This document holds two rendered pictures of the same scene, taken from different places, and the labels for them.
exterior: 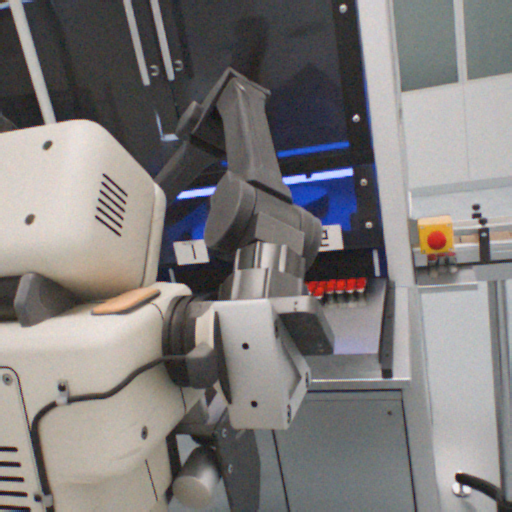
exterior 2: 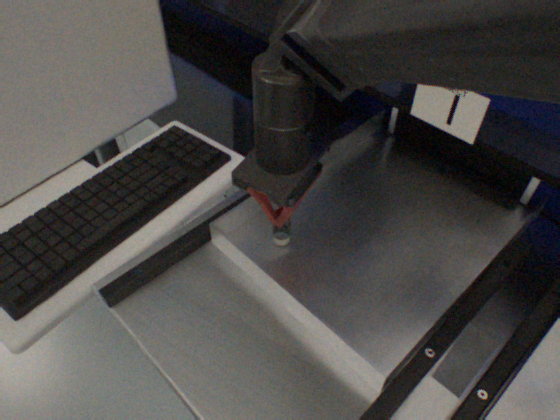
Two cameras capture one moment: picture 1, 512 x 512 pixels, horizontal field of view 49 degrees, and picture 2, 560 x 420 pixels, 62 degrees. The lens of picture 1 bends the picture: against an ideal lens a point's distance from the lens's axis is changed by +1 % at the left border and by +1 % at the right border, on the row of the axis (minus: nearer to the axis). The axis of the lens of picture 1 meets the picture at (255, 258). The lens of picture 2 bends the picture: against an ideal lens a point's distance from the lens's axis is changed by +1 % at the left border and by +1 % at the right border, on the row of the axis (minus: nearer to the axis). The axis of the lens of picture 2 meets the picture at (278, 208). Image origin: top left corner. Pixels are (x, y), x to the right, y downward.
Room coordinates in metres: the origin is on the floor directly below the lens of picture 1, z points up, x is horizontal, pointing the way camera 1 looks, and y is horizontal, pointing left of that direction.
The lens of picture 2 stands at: (0.86, 0.12, 1.33)
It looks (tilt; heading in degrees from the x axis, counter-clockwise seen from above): 47 degrees down; 28
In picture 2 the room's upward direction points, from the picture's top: straight up
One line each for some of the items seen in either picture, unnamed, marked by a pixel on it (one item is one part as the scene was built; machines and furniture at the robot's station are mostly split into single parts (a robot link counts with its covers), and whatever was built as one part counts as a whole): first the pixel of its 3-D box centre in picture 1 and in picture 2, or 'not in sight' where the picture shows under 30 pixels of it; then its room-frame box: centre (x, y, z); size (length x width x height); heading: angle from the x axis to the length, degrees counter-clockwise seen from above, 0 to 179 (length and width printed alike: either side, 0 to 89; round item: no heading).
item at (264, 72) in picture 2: not in sight; (285, 86); (1.19, 0.29, 1.10); 0.07 x 0.06 x 0.07; 16
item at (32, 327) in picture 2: not in sight; (98, 201); (1.18, 0.62, 0.79); 0.45 x 0.28 x 0.03; 170
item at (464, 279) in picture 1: (445, 277); not in sight; (1.23, -0.44, 0.87); 0.14 x 0.13 x 0.02; 162
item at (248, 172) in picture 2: not in sight; (283, 142); (1.19, 0.28, 1.04); 0.10 x 0.07 x 0.07; 178
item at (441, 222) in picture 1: (435, 233); not in sight; (1.20, -0.41, 1.00); 0.08 x 0.07 x 0.07; 162
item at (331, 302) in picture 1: (326, 298); not in sight; (1.16, -0.14, 0.90); 0.18 x 0.02 x 0.05; 72
